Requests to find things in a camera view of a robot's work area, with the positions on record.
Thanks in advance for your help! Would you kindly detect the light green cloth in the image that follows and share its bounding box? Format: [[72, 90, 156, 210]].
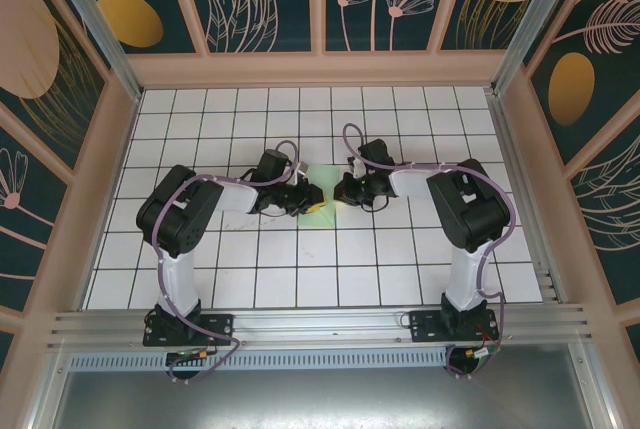
[[295, 163, 342, 229]]

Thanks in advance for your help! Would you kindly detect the grey metal sheet panel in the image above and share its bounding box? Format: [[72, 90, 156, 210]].
[[47, 367, 611, 429]]

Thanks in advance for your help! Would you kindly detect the long aluminium mounting rail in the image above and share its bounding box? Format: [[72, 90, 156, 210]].
[[47, 302, 594, 351]]

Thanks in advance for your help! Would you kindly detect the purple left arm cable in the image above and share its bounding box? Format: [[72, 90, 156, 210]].
[[153, 139, 302, 386]]

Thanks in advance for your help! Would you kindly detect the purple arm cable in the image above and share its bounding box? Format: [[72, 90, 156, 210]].
[[341, 122, 527, 381], [153, 139, 302, 386]]

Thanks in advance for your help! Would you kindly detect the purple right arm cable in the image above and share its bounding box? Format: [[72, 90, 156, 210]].
[[341, 122, 527, 381]]

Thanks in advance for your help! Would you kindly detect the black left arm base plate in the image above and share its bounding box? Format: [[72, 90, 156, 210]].
[[142, 309, 236, 348]]

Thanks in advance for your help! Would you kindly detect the slotted grey cable duct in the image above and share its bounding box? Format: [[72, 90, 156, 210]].
[[68, 346, 450, 371]]

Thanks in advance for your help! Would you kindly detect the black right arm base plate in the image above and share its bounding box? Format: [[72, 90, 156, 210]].
[[408, 309, 501, 345]]

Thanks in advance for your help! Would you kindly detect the aluminium side rail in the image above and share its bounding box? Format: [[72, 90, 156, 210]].
[[485, 91, 569, 306]]

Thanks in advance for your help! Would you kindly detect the aluminium corner post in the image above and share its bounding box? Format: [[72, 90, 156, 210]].
[[491, 0, 586, 96], [38, 0, 145, 101]]

